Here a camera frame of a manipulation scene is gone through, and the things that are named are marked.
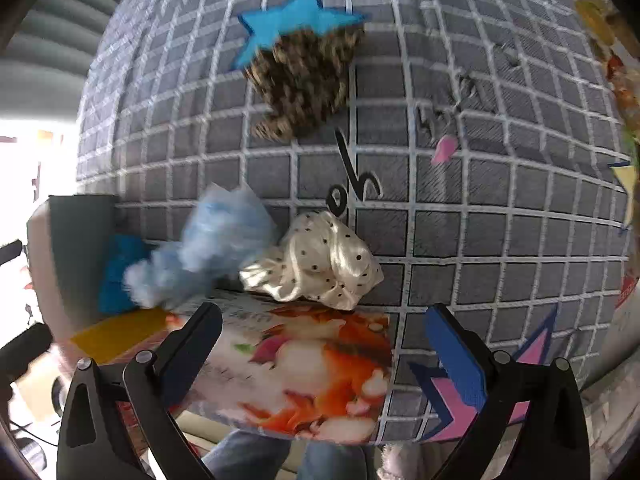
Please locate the leopard print scarf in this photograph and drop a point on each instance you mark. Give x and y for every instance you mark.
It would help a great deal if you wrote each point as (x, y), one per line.
(304, 79)

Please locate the light blue fluffy duster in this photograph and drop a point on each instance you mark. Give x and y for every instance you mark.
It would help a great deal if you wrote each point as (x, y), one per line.
(224, 231)

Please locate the grey checked star cloth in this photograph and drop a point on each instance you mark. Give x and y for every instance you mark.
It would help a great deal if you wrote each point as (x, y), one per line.
(474, 159)

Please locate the floral tissue pack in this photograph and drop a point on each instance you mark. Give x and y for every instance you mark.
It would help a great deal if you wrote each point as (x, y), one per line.
(297, 370)

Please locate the white polka dot scrunchie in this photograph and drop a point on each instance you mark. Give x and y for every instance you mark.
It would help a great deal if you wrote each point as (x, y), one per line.
(319, 259)

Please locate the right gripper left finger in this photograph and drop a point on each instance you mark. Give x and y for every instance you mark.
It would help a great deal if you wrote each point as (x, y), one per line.
(156, 381)

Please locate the pile of colourful clutter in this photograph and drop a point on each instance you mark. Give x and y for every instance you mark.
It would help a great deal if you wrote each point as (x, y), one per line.
(609, 36)

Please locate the white open storage box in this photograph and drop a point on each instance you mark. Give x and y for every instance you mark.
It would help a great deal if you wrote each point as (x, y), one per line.
(68, 237)

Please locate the grey green curtain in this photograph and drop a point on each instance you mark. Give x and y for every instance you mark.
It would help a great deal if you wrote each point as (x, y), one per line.
(45, 63)

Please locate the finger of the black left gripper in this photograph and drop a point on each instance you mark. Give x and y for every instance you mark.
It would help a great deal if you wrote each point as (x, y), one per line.
(17, 354)

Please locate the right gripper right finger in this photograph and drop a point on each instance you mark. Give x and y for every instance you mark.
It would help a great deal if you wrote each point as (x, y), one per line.
(553, 439)

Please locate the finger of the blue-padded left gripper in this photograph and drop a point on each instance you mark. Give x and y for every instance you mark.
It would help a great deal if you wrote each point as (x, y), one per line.
(10, 251)

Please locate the pink patterned paper box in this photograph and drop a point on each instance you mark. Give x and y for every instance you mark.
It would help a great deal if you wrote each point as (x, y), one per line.
(114, 336)

